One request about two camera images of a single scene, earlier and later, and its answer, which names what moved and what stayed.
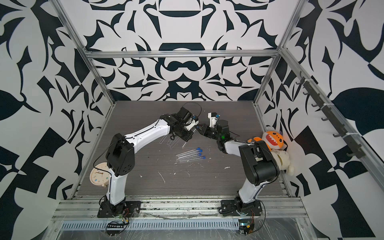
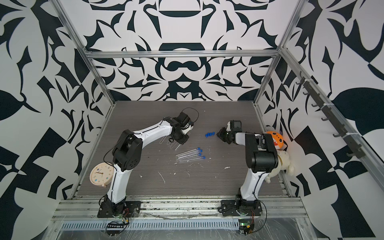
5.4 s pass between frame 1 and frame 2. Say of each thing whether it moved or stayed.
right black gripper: moved
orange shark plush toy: stayed
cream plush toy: stayed
